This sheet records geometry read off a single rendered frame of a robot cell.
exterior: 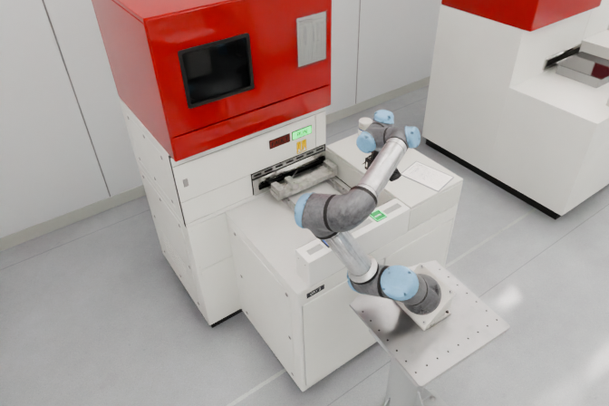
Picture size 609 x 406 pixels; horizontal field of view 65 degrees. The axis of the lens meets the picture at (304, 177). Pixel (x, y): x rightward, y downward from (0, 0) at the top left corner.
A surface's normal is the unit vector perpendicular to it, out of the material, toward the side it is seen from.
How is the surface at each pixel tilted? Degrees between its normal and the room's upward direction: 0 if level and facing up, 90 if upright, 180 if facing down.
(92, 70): 90
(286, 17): 90
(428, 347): 0
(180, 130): 90
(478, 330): 0
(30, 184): 90
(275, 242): 0
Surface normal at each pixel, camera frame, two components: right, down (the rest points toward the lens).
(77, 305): -0.03, -0.80
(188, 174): 0.58, 0.48
